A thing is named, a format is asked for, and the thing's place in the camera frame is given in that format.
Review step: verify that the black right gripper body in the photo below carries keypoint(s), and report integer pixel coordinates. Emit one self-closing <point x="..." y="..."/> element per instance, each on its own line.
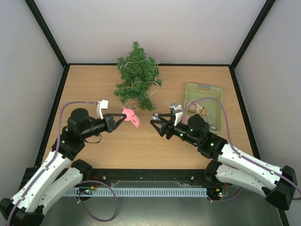
<point x="169" y="128"/>

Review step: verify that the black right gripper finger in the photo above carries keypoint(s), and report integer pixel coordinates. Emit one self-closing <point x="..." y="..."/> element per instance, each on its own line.
<point x="159" y="126"/>
<point x="165" y="117"/>

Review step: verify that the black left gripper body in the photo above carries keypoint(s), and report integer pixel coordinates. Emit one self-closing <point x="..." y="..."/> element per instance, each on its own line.
<point x="109" y="126"/>

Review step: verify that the pink felt bow ornament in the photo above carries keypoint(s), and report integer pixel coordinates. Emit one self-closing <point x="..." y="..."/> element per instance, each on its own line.
<point x="131" y="116"/>

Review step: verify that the snowman ornament brown hat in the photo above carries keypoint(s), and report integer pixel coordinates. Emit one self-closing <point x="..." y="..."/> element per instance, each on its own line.
<point x="199" y="109"/>

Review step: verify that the green perforated plastic basket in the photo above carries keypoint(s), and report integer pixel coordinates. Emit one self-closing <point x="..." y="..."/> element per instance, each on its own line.
<point x="202" y="94"/>

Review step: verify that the small green christmas tree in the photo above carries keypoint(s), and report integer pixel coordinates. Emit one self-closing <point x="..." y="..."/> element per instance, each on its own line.
<point x="144" y="103"/>

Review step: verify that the clear led string lights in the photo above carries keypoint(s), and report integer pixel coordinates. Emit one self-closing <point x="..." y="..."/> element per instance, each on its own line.
<point x="137" y="77"/>

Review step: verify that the silver disco ball ornament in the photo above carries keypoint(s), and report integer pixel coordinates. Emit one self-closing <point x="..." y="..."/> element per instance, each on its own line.
<point x="154" y="116"/>

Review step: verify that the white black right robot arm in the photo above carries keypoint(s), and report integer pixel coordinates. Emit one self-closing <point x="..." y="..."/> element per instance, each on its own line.
<point x="229" y="164"/>

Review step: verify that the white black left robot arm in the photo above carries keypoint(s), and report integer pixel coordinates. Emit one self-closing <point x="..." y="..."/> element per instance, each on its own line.
<point x="59" y="172"/>

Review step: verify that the clear battery box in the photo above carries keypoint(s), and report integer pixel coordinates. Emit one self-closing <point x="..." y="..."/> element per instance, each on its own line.
<point x="132" y="107"/>

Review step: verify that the silver star ornament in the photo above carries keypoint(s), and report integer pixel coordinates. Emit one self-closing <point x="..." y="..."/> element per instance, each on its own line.
<point x="212" y="125"/>

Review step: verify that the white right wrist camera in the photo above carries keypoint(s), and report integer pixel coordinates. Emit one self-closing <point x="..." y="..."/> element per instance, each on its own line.
<point x="176" y="110"/>

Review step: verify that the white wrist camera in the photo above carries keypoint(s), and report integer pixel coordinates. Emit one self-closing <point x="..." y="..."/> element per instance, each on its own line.
<point x="176" y="110"/>
<point x="101" y="105"/>

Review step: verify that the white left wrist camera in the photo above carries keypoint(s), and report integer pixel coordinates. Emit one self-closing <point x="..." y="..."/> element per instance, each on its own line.
<point x="101" y="105"/>

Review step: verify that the black front mounting rail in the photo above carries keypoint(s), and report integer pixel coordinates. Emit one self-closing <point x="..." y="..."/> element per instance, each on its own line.
<point x="178" y="175"/>

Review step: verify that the light blue slotted cable duct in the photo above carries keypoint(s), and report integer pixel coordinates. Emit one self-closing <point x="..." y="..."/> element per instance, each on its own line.
<point x="139" y="192"/>

